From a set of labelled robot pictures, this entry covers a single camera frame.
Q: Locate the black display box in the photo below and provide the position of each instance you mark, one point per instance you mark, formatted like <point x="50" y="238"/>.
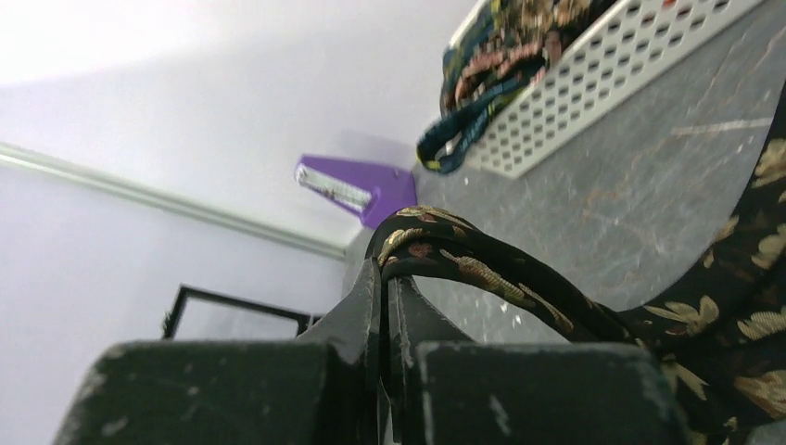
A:
<point x="198" y="314"/>

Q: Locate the pile of patterned ties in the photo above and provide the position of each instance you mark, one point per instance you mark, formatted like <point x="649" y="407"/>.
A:
<point x="510" y="45"/>

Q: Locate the black gold floral tie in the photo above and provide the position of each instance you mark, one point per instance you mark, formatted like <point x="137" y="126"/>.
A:
<point x="718" y="331"/>

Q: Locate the purple metronome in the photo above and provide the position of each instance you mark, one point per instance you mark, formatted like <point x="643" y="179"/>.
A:
<point x="370" y="191"/>

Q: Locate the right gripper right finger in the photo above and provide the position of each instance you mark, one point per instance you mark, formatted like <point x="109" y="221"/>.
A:
<point x="444" y="388"/>

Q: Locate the white perforated basket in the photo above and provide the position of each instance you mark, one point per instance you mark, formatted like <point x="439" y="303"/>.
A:
<point x="630" y="45"/>

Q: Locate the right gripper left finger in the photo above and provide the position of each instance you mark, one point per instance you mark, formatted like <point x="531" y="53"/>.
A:
<point x="318" y="388"/>

